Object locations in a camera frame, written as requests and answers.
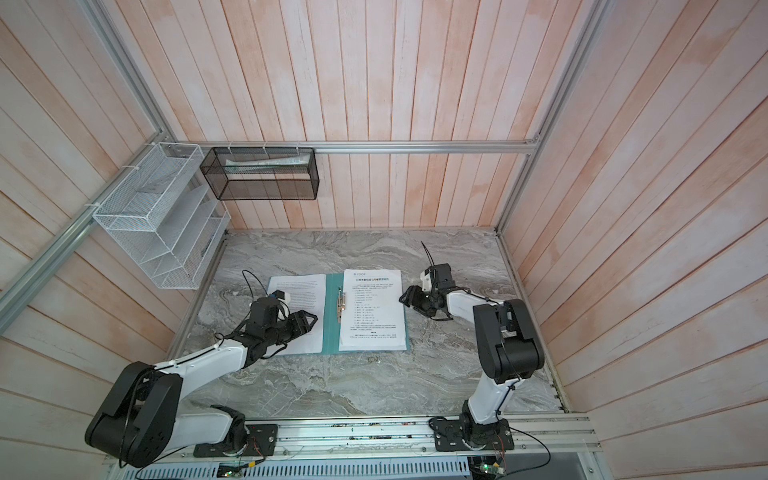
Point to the green file folder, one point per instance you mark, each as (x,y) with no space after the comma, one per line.
(330,324)

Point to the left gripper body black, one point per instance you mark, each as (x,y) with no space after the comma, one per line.
(285,330)

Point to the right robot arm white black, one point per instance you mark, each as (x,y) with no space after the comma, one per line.
(509,351)

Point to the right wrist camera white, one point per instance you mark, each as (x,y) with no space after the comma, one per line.
(426,280)

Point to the papers in black basket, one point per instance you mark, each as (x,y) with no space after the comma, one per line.
(267,165)

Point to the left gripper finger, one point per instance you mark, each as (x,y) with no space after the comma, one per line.
(277,341)
(301,322)

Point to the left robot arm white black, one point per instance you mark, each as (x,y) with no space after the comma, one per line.
(140,418)

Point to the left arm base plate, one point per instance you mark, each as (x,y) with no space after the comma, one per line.
(245,440)

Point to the gold folder clip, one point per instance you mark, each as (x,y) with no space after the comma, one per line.
(341,303)

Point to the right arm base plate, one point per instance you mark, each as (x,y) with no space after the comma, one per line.
(464,435)

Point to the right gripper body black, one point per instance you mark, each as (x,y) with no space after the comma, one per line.
(428,306)

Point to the aluminium mounting rail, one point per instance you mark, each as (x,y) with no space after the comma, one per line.
(410,436)

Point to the black mesh wall basket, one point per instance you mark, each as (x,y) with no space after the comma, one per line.
(231,187)

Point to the white wire mesh rack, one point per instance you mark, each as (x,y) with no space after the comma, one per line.
(170,227)

